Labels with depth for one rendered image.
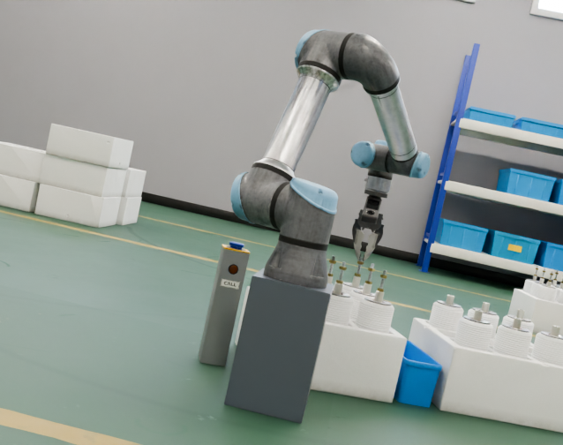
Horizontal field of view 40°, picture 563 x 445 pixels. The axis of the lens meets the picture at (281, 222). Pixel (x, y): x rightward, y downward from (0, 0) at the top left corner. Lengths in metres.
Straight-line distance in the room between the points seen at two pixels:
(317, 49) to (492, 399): 1.06
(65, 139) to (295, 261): 3.13
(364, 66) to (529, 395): 1.02
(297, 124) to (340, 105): 5.50
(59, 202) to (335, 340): 2.94
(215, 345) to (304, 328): 0.42
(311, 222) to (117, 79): 6.16
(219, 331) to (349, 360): 0.35
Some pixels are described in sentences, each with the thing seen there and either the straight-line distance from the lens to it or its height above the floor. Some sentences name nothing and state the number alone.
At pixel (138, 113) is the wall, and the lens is 7.71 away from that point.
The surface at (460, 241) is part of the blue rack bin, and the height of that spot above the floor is 0.31.
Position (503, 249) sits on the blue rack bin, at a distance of 6.73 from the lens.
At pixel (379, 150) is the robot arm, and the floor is 0.66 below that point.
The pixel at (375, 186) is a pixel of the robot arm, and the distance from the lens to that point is 2.34.
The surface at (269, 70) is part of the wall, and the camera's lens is 7.50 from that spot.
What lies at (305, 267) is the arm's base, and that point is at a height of 0.34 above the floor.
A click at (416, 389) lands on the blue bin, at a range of 2.19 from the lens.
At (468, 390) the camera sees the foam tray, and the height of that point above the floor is 0.07.
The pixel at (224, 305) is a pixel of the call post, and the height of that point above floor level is 0.16.
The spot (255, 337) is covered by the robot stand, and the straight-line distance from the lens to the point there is 1.76.
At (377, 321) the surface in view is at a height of 0.20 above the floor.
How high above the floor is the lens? 0.53
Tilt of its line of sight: 3 degrees down
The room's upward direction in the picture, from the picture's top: 12 degrees clockwise
